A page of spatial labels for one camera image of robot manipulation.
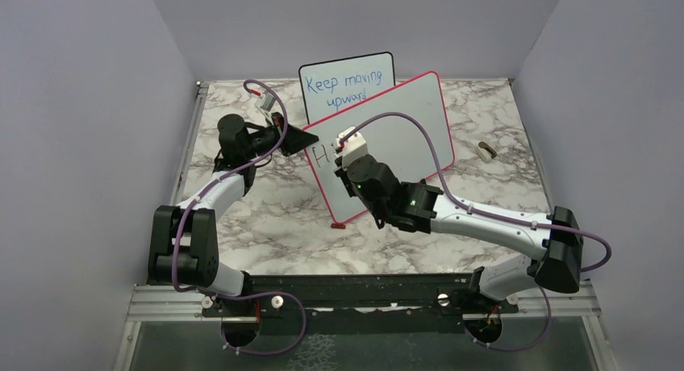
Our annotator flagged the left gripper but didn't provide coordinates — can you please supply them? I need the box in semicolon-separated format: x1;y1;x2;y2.
244;111;319;160

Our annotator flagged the pink framed whiteboard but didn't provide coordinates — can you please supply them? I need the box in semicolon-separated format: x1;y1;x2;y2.
304;71;456;223

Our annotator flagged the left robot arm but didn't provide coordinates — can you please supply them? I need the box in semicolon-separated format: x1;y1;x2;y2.
148;112;319;315

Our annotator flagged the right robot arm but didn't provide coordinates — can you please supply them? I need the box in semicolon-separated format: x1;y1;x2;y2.
334;156;583;312

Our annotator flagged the black framed whiteboard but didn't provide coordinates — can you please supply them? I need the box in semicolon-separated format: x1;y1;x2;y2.
298;51;395;123

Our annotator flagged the small white eraser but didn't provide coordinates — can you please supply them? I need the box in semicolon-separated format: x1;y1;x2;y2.
476;141;498;163

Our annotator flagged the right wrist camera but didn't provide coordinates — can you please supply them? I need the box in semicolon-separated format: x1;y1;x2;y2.
333;126;369;170

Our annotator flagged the black mounting rail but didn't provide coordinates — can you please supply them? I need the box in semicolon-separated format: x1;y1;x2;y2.
147;269;575;335

